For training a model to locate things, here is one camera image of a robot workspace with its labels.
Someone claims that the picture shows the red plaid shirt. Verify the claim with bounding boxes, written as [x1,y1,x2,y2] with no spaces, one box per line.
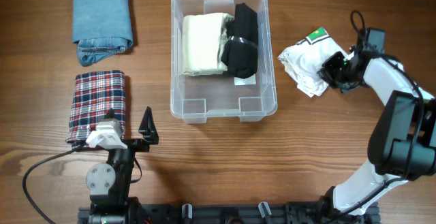
[65,70,126,148]

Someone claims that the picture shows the white printed shirt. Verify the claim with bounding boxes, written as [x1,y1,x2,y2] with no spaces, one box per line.
[278,27,348,97]

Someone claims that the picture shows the clear plastic storage container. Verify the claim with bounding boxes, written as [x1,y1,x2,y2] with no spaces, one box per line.
[170,0,278,124]

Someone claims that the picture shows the blue denim jeans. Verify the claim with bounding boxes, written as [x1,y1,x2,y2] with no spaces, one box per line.
[72,0,134,67]

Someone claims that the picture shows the black cloth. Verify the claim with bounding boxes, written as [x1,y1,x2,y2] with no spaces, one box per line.
[221,3,258,79]

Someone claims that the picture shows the cream white cloth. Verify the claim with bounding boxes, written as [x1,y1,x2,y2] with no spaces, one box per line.
[182,12,234,76]

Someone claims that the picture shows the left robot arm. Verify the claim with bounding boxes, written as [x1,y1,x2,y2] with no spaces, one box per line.
[78,107,159,224]

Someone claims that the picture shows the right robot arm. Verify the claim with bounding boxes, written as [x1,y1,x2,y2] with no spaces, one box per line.
[317,28,435,223]

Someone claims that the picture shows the white label in container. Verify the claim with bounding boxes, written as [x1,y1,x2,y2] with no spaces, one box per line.
[234,74,256,86]

